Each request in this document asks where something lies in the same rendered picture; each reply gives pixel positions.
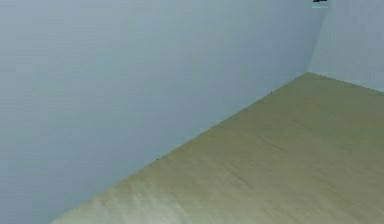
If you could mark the small black wall fixture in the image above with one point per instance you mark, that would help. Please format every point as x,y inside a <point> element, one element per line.
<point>320,0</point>

